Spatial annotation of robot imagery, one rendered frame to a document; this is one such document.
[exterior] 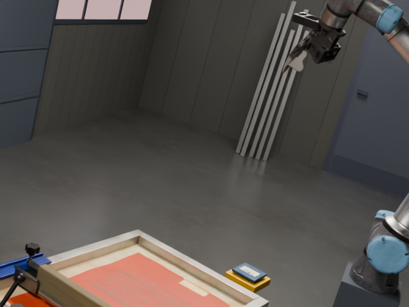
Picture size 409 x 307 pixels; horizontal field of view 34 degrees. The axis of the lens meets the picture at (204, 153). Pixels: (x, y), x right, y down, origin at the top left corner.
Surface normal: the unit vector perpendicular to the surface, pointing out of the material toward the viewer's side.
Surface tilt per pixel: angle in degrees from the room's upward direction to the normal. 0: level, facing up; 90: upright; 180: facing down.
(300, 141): 90
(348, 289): 90
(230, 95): 90
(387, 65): 90
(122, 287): 0
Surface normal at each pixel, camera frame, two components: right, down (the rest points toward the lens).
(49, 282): -0.54, 0.10
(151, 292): 0.25, -0.93
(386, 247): -0.35, 0.30
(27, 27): 0.91, 0.33
